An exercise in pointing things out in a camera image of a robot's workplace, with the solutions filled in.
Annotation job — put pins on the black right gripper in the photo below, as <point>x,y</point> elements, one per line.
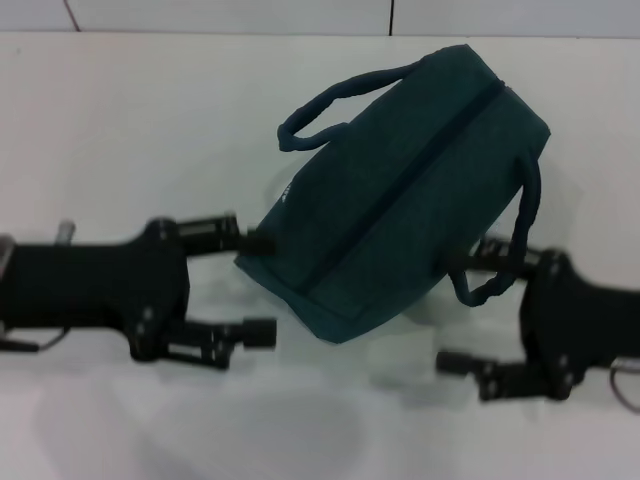
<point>575,325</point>

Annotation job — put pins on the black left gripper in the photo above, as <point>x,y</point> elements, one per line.
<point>90,290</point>

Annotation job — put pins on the dark teal insulated lunch bag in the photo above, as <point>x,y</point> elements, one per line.
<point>400,200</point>

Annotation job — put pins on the silver connector plug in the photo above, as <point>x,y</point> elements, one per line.
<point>66,232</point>

